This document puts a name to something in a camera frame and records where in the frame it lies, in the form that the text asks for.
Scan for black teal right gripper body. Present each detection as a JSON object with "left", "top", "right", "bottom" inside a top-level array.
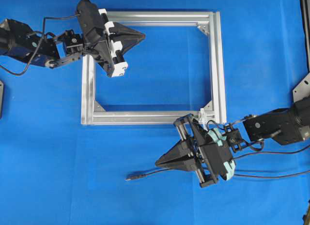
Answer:
[{"left": 174, "top": 114, "right": 236, "bottom": 188}]

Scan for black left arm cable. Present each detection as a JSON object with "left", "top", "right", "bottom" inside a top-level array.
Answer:
[{"left": 0, "top": 13, "right": 82, "bottom": 77}]

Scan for black wire with plug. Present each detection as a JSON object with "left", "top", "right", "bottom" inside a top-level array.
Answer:
[{"left": 125, "top": 145, "right": 310, "bottom": 182}]

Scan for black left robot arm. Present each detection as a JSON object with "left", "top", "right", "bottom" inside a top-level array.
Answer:
[{"left": 0, "top": 0, "right": 145, "bottom": 77}]

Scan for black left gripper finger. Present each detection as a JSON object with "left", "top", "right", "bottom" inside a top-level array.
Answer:
[
  {"left": 113, "top": 22, "right": 145, "bottom": 41},
  {"left": 116, "top": 36, "right": 145, "bottom": 62}
]

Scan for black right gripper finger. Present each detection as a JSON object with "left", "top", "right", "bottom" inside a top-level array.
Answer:
[
  {"left": 155, "top": 138, "right": 194, "bottom": 165},
  {"left": 156, "top": 156, "right": 202, "bottom": 171}
]

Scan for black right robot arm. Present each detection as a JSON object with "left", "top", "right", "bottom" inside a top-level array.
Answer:
[{"left": 155, "top": 97, "right": 310, "bottom": 187}]

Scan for white string loop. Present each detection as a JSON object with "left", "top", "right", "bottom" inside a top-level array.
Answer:
[{"left": 197, "top": 108, "right": 209, "bottom": 131}]

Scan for black base plate left edge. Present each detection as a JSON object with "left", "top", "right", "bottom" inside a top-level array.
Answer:
[{"left": 0, "top": 81, "right": 4, "bottom": 118}]

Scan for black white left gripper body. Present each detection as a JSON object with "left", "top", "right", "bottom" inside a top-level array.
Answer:
[{"left": 76, "top": 0, "right": 128, "bottom": 77}]

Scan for silver aluminium extrusion frame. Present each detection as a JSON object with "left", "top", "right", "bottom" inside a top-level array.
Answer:
[{"left": 81, "top": 11, "right": 227, "bottom": 125}]

